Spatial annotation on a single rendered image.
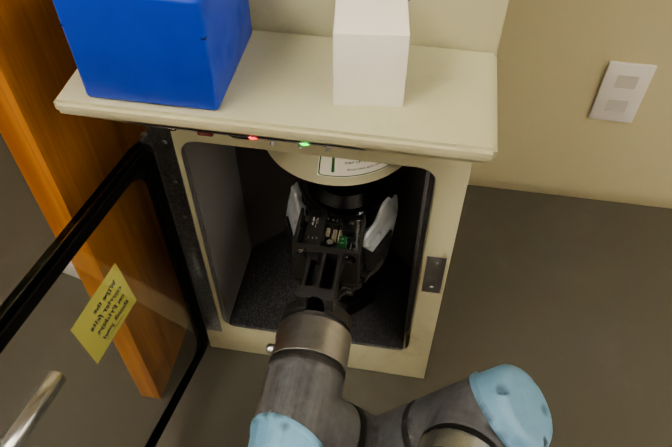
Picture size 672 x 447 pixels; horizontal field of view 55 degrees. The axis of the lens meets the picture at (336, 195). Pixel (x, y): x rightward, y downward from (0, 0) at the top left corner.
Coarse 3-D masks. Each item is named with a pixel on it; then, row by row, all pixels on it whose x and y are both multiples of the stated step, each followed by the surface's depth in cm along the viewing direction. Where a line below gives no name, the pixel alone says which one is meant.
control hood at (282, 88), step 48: (288, 48) 51; (432, 48) 51; (240, 96) 47; (288, 96) 47; (432, 96) 47; (480, 96) 47; (336, 144) 45; (384, 144) 44; (432, 144) 44; (480, 144) 43
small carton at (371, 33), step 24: (336, 0) 44; (360, 0) 44; (384, 0) 44; (336, 24) 42; (360, 24) 42; (384, 24) 42; (408, 24) 42; (336, 48) 42; (360, 48) 42; (384, 48) 42; (408, 48) 42; (336, 72) 44; (360, 72) 44; (384, 72) 44; (336, 96) 46; (360, 96) 45; (384, 96) 45
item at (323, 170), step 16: (288, 160) 68; (304, 160) 67; (320, 160) 66; (336, 160) 66; (352, 160) 66; (304, 176) 67; (320, 176) 67; (336, 176) 67; (352, 176) 67; (368, 176) 67; (384, 176) 68
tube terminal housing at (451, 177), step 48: (288, 0) 50; (432, 0) 48; (480, 0) 48; (480, 48) 51; (240, 144) 63; (288, 144) 62; (432, 192) 69; (432, 240) 69; (240, 336) 92; (432, 336) 84
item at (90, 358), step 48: (144, 144) 61; (96, 192) 57; (144, 192) 64; (96, 240) 58; (144, 240) 66; (96, 288) 60; (144, 288) 69; (48, 336) 54; (96, 336) 62; (144, 336) 71; (192, 336) 85; (0, 384) 50; (48, 384) 56; (96, 384) 64; (144, 384) 75; (0, 432) 52; (48, 432) 58; (96, 432) 67; (144, 432) 78
